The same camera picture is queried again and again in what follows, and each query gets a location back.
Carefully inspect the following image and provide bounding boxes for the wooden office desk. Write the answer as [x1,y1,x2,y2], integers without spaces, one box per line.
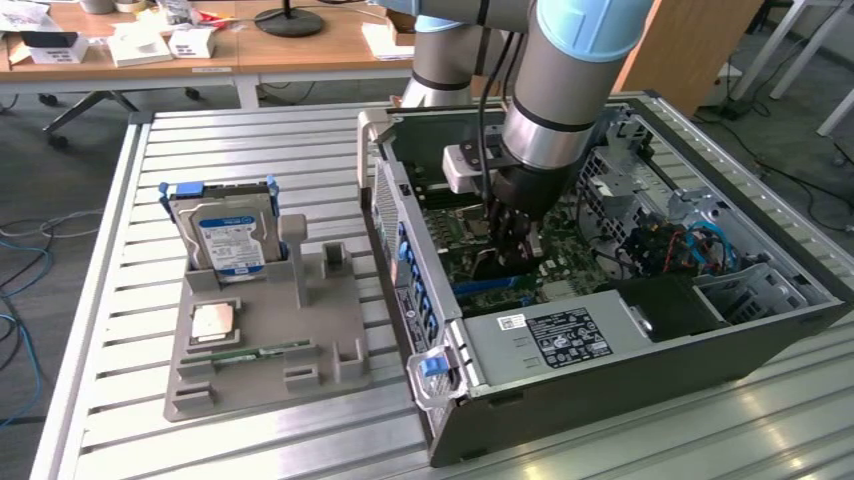
[0,0,241,109]
[237,0,535,109]

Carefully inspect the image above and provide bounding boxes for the black power connector wires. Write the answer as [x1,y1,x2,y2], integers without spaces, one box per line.
[626,224,675,276]

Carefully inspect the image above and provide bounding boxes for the white table frame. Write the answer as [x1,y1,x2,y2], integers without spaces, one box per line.
[726,0,854,137]

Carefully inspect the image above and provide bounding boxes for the brown cardboard piece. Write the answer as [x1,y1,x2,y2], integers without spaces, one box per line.
[4,34,35,71]

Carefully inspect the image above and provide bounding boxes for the white cardboard box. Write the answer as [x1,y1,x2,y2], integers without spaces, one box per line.
[107,24,175,69]

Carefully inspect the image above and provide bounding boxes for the black open PC case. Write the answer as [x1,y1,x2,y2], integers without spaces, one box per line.
[356,89,854,469]

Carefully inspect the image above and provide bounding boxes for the red black twisted wire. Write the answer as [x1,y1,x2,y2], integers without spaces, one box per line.
[666,224,688,271]

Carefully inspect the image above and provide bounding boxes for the grey parts rack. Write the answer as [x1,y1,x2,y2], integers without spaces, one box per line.
[163,213,372,424]

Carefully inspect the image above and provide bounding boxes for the grey power supply unit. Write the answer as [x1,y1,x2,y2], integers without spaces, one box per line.
[459,291,659,399]

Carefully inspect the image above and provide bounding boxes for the blue floor cable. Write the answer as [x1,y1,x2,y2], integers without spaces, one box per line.
[0,238,55,426]

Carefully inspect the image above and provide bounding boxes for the small grey disk bay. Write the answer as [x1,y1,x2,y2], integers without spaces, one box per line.
[692,263,812,327]

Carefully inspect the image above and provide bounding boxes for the green Dell motherboard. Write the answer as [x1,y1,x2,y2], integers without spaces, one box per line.
[412,164,626,321]

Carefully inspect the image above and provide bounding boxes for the black round lamp base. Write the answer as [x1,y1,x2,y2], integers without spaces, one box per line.
[252,0,327,39]

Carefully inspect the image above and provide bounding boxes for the black floor cable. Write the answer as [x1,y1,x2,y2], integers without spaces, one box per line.
[692,49,854,231]

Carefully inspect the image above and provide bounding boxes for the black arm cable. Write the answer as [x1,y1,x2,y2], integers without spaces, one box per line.
[476,29,526,201]

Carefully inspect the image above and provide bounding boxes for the green RAM stick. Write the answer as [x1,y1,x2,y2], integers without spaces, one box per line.
[180,341,313,365]

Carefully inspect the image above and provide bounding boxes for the hard disk blue caddy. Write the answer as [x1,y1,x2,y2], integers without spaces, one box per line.
[157,174,283,277]

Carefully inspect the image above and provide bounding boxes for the CPU socket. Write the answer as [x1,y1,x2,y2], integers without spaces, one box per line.
[452,207,499,241]

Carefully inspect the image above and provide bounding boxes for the wooden cabinet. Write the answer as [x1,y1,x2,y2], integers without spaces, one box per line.
[610,0,766,109]

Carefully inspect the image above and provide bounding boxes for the blue expansion slot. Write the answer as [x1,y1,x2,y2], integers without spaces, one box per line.
[454,275,528,297]

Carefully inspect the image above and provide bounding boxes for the blue case release latch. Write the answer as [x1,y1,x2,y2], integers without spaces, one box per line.
[418,351,447,380]

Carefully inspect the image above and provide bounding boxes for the black office chair base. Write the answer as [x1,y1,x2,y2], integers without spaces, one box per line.
[37,88,205,149]

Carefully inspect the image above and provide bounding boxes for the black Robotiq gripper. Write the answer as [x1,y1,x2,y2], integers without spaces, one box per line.
[491,166,576,222]

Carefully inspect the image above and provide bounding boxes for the grey floor cable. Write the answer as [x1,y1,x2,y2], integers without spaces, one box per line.
[0,209,101,240]

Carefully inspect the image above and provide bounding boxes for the white labelled box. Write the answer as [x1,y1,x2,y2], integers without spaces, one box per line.
[167,27,216,60]

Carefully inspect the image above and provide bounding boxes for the printed paper sheets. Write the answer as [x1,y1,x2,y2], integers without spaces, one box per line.
[0,7,55,34]

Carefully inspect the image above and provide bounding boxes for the white paper stack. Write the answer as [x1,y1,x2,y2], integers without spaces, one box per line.
[361,22,416,61]

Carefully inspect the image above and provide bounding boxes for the silver perforated disk bay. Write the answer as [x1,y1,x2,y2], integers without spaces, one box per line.
[576,117,675,246]

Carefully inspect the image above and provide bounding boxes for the black and white box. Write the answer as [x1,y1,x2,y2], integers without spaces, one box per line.
[19,30,89,65]

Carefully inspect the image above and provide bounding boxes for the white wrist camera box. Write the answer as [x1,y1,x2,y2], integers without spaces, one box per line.
[440,143,512,195]

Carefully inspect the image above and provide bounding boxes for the silver CPU chip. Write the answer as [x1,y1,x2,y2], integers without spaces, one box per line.
[189,304,237,344]

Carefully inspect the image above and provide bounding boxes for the blue SATA wire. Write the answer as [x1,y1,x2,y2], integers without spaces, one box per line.
[690,219,739,275]

